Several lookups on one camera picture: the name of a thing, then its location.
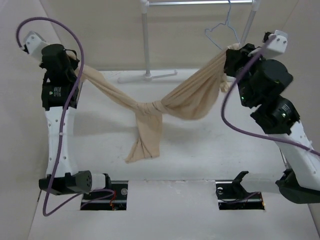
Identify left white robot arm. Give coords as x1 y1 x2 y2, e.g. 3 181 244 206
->
38 43 112 200

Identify blue wire hanger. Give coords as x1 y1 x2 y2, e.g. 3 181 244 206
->
204 0 241 50

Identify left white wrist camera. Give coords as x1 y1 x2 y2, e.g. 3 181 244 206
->
23 31 49 62

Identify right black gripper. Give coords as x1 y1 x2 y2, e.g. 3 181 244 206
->
226 43 271 108

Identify beige trousers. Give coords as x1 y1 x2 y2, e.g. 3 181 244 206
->
75 43 240 163

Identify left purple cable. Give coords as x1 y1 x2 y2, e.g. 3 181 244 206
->
15 16 115 217

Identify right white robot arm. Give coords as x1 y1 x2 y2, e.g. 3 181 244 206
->
222 43 320 204

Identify white clothes rack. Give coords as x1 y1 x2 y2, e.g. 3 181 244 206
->
117 0 261 84

